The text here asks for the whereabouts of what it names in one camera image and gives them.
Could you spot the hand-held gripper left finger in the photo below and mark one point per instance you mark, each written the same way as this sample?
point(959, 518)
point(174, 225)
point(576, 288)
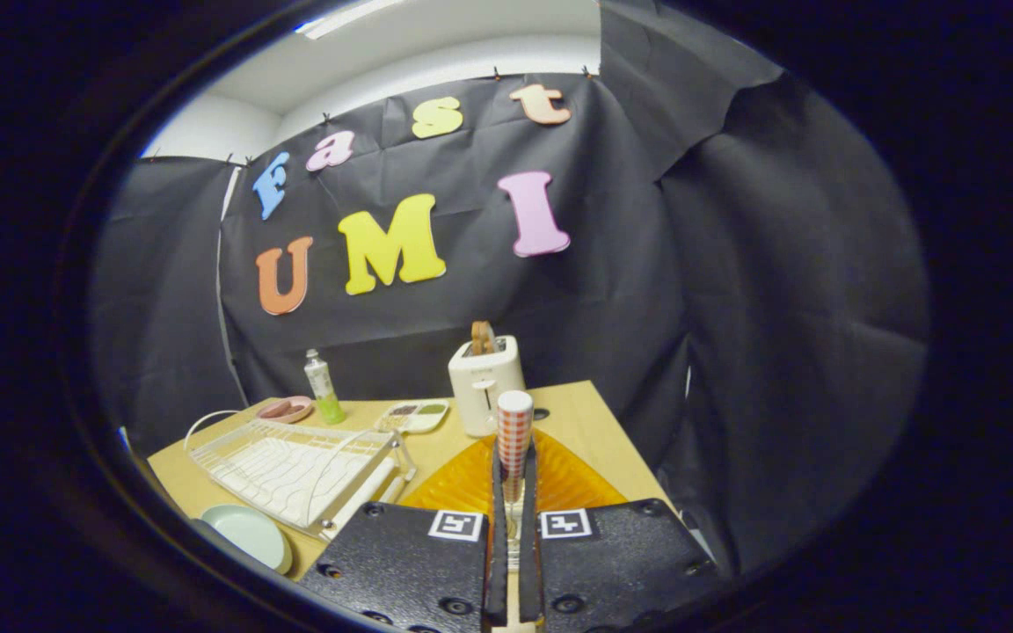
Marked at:
point(410, 563)

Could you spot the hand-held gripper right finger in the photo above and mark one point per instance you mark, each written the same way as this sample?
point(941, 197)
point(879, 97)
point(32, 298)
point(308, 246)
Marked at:
point(621, 563)

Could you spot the pale green plate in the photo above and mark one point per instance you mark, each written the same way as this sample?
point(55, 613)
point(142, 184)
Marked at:
point(247, 532)

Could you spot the pink plate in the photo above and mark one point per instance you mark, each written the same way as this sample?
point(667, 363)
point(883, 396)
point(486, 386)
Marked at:
point(295, 416)

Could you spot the white divided bean tray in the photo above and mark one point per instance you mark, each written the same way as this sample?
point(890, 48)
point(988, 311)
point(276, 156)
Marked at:
point(423, 422)

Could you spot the white ribbed drip tray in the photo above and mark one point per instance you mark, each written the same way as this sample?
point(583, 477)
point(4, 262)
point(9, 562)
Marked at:
point(278, 470)

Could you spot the white toaster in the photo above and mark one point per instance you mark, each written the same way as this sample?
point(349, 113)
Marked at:
point(480, 391)

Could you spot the clear bottle green drink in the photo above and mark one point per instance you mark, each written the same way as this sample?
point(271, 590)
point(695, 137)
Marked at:
point(324, 391)

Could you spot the brown meat piece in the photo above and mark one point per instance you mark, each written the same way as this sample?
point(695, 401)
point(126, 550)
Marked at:
point(295, 405)
point(276, 410)

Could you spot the brown bread slice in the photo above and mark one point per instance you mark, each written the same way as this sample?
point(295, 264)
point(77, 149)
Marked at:
point(482, 338)

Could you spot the black backdrop cloth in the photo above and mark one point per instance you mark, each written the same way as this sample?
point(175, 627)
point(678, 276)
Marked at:
point(779, 352)

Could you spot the ceiling light panel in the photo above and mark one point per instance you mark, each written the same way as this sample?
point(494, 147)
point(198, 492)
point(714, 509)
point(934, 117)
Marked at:
point(344, 18)

